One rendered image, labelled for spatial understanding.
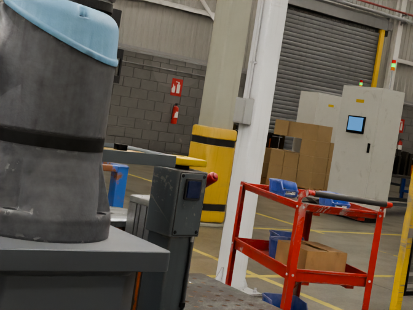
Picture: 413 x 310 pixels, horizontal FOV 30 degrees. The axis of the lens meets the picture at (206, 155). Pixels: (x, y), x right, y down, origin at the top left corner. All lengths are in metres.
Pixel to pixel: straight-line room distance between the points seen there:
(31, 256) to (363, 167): 11.04
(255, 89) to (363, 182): 6.35
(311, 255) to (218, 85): 5.14
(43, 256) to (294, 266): 2.94
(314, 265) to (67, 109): 3.03
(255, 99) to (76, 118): 4.73
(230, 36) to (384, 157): 4.00
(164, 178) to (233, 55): 7.43
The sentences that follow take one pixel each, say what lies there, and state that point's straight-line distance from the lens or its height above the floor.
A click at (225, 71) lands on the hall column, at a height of 1.74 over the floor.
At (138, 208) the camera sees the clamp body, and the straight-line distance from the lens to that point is 1.50.
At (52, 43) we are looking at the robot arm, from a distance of 0.73.
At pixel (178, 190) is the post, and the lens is 1.28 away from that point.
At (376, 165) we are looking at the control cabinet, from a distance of 11.68.
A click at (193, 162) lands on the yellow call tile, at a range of 1.29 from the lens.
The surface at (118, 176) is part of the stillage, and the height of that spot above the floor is 0.90.
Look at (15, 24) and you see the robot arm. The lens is 0.75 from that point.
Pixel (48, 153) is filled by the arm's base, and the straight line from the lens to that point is 0.73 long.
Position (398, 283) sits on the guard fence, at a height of 0.24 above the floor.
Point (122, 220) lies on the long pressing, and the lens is 1.57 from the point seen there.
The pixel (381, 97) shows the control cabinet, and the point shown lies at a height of 1.86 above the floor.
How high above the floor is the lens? 1.24
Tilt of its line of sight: 3 degrees down
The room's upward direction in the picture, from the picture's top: 9 degrees clockwise
